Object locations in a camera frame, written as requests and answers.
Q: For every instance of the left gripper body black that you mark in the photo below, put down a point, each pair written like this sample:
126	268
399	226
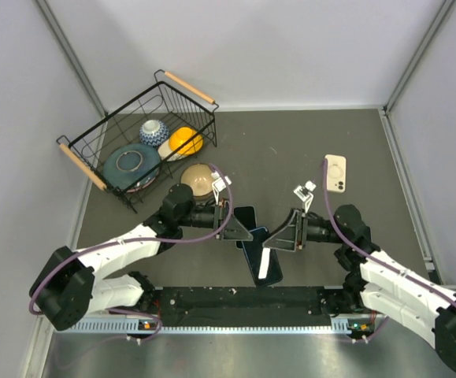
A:
220	211

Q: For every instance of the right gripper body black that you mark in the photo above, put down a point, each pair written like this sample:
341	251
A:
313	229

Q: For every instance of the clear phone case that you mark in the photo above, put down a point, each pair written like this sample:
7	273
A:
255	214

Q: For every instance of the black phone case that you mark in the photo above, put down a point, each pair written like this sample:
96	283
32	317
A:
276	275

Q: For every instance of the cream phone case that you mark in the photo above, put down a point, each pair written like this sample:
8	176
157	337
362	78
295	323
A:
336	175

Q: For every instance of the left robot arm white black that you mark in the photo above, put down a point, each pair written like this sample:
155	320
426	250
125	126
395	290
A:
75	283

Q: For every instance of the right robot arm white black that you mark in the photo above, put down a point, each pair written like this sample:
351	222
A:
375	280

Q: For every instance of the beige brown bowl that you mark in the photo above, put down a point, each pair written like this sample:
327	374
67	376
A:
199	178

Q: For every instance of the pink plate under teal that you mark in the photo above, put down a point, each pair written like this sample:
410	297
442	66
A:
142	184

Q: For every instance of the white bowl in basket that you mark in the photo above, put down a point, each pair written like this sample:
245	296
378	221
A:
166	152

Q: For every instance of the yellow bowl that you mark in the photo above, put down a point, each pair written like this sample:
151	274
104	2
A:
186	141

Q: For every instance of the teal blue plate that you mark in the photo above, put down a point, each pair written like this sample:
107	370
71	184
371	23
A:
131	163

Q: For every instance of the blue white patterned bowl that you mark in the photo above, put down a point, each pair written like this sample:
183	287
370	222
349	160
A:
153	133

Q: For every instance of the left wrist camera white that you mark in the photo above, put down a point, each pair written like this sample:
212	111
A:
219	184

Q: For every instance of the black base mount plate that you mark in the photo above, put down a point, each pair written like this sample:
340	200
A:
246	306

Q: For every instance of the black wire basket wooden handles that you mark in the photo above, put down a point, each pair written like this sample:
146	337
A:
171	100

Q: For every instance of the aluminium rail with comb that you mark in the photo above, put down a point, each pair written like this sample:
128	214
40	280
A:
140	320

